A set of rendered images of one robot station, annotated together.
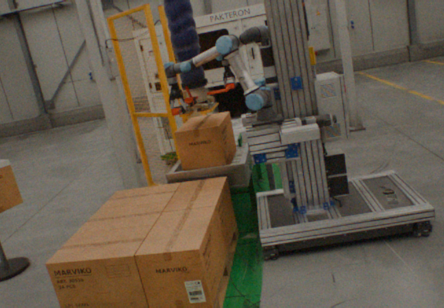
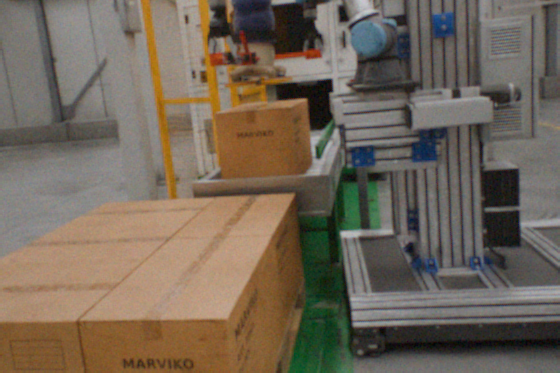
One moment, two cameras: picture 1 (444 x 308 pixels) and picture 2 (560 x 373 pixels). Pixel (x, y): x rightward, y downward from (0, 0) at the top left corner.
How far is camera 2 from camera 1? 1.18 m
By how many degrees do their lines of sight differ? 6
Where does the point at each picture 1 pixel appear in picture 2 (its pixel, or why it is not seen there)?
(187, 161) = (231, 163)
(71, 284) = not seen: outside the picture
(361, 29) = not seen: hidden behind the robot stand
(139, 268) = (85, 352)
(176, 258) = (171, 337)
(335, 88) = (520, 37)
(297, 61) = not seen: outside the picture
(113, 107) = (126, 78)
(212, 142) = (276, 135)
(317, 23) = not seen: hidden behind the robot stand
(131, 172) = (143, 184)
